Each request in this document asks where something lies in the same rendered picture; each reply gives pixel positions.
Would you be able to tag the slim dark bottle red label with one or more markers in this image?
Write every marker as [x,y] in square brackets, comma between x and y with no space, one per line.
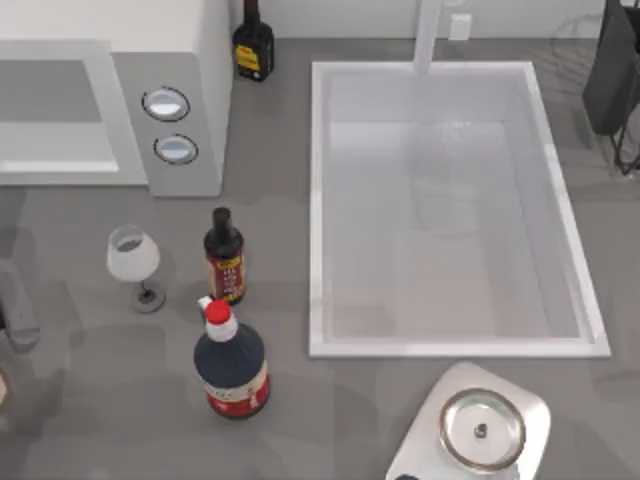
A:
[225,262]

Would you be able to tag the white sink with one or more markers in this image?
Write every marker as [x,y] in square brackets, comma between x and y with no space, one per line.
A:
[450,225]

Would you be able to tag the dark bottle with red cap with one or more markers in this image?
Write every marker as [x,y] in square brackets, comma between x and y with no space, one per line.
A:
[231,365]

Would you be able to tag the round grey microwave knob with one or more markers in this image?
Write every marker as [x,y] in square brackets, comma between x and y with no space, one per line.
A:
[165,103]
[175,149]

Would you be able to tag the white wine glass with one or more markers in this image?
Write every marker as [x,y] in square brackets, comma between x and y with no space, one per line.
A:
[132,257]

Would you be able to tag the black bottle with yellow label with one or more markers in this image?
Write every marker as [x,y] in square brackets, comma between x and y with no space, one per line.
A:
[253,50]

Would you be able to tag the tall white tap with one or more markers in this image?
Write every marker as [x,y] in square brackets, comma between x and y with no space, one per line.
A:
[425,35]

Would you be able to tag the silver kitchen scale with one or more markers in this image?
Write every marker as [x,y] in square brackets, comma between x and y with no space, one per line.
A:
[475,425]

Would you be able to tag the pale microwave oven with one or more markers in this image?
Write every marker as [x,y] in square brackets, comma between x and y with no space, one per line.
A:
[115,100]

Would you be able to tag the white wall socket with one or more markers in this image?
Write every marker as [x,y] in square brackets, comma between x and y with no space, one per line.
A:
[459,26]

